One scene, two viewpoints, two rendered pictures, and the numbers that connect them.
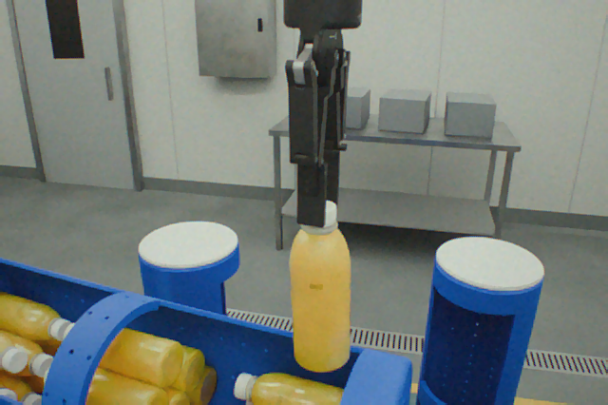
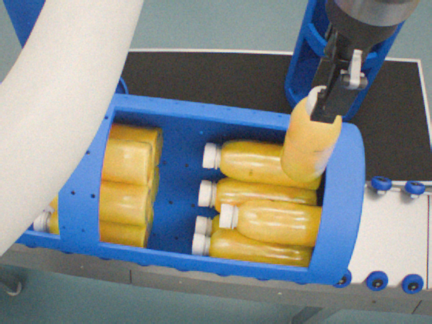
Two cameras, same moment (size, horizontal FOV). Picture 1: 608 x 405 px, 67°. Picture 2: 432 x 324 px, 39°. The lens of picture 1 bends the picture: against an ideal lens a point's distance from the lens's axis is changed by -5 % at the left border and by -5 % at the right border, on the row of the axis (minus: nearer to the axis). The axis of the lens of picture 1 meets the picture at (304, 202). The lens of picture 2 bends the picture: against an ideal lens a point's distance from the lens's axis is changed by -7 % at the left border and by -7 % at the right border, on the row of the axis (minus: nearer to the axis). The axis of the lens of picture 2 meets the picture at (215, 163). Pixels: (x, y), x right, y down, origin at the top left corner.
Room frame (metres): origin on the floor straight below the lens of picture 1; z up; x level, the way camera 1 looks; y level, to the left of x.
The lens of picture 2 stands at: (0.18, 0.23, 2.13)
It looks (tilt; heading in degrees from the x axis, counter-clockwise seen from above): 68 degrees down; 339
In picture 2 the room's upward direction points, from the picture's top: 7 degrees clockwise
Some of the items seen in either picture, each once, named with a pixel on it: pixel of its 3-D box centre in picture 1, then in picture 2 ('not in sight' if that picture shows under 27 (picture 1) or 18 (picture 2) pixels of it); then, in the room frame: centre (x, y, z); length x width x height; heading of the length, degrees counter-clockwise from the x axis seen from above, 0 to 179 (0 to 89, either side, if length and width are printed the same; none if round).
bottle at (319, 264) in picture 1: (320, 292); (312, 136); (0.48, -0.02, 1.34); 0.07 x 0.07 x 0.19
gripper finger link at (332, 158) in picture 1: (325, 180); (328, 74); (0.51, -0.02, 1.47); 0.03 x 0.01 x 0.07; 70
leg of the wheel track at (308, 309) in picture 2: not in sight; (314, 313); (0.34, -0.20, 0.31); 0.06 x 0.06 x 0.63; 70
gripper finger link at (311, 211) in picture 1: (312, 193); (327, 106); (0.46, -0.01, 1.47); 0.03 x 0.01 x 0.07; 70
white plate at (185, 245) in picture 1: (188, 242); not in sight; (1.21, 0.33, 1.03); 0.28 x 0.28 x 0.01
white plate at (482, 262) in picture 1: (488, 261); not in sight; (1.10, -0.49, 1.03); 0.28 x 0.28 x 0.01
